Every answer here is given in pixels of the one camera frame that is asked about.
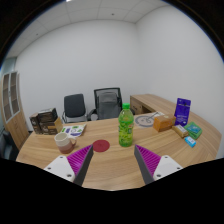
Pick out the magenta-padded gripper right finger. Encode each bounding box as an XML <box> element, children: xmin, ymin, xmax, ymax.
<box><xmin>133</xmin><ymin>143</ymin><xmax>184</xmax><ymax>185</ymax></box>

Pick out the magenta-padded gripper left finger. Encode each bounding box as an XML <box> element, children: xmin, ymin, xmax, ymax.
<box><xmin>43</xmin><ymin>143</ymin><xmax>95</xmax><ymax>187</ymax></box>

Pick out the green tea drink bottle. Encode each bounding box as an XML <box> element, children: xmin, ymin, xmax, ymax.
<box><xmin>117</xmin><ymin>102</ymin><xmax>135</xmax><ymax>148</ymax></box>

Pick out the white and pink mug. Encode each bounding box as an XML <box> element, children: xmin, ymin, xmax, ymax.
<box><xmin>54</xmin><ymin>132</ymin><xmax>78</xmax><ymax>155</ymax></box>

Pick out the small light blue box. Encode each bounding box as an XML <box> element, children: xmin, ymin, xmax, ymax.
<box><xmin>184</xmin><ymin>135</ymin><xmax>197</xmax><ymax>148</ymax></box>

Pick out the printed sticker sheet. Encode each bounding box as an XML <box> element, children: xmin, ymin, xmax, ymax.
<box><xmin>59</xmin><ymin>123</ymin><xmax>88</xmax><ymax>139</ymax></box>

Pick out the small beige box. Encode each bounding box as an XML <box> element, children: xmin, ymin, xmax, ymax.
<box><xmin>171</xmin><ymin>124</ymin><xmax>190</xmax><ymax>139</ymax></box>

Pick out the tan and black carton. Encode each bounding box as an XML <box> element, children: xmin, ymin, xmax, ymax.
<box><xmin>39</xmin><ymin>117</ymin><xmax>64</xmax><ymax>136</ymax></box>

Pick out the flat round red coaster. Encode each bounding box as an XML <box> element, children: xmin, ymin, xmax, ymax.
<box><xmin>92</xmin><ymin>139</ymin><xmax>111</xmax><ymax>153</ymax></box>

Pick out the green box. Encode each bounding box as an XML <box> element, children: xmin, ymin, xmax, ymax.
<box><xmin>183</xmin><ymin>121</ymin><xmax>203</xmax><ymax>140</ymax></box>

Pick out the brown cardboard box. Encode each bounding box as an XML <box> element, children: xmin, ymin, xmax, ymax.
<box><xmin>29</xmin><ymin>112</ymin><xmax>42</xmax><ymax>135</ymax></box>

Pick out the black printed box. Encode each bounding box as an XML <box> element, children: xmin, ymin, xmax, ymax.
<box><xmin>37</xmin><ymin>107</ymin><xmax>59</xmax><ymax>123</ymax></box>

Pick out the purple pouch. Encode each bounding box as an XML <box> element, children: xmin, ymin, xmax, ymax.
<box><xmin>173</xmin><ymin>97</ymin><xmax>192</xmax><ymax>127</ymax></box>

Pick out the dark armchair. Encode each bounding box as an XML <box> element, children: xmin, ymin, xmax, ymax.
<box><xmin>0</xmin><ymin>129</ymin><xmax>20</xmax><ymax>161</ymax></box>

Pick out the black office chair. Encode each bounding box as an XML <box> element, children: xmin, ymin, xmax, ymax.
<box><xmin>61</xmin><ymin>93</ymin><xmax>88</xmax><ymax>124</ymax></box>

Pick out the wooden shelf unit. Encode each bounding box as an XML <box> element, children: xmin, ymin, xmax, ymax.
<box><xmin>0</xmin><ymin>70</ymin><xmax>30</xmax><ymax>151</ymax></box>

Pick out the wooden side desk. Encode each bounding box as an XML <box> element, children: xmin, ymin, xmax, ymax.
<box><xmin>129</xmin><ymin>93</ymin><xmax>169</xmax><ymax>116</ymax></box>

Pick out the grey mesh office chair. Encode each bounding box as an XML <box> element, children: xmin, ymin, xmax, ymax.
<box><xmin>87</xmin><ymin>87</ymin><xmax>134</xmax><ymax>122</ymax></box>

